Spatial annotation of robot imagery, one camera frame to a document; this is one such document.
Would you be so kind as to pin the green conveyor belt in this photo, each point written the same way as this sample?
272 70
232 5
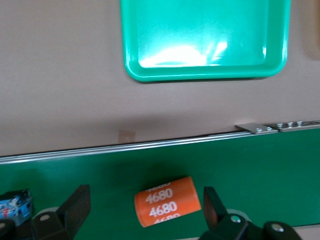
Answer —
250 175

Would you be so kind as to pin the green push button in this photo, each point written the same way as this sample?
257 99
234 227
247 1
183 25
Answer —
15 207

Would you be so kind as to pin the brown tape piece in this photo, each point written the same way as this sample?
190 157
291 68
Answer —
126 136

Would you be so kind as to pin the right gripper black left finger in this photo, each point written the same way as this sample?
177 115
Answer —
75 212

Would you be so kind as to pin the green plastic tray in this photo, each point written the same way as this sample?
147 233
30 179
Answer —
200 37

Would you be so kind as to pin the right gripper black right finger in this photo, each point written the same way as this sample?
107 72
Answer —
216 217

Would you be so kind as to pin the orange cylinder 4680 print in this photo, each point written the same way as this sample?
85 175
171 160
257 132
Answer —
170 205

